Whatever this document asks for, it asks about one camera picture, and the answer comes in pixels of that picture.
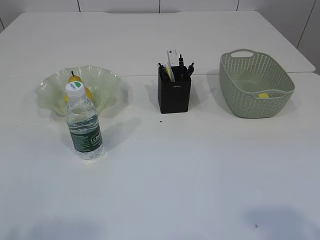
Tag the black pen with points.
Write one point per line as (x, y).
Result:
(189, 71)
(163, 73)
(181, 67)

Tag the yellow utility knife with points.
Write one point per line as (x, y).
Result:
(169, 72)

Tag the clear plastic ruler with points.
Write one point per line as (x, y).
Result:
(173, 58)

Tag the clear plastic water bottle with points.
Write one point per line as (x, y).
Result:
(82, 121)

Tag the yellow pear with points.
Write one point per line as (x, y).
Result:
(76, 78)

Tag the yellow waste paper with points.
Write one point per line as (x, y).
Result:
(263, 95)

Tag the black square pen holder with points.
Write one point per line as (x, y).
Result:
(174, 97)

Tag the green wavy glass plate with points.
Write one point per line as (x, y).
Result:
(102, 83)

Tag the green plastic woven basket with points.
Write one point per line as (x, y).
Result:
(242, 78)

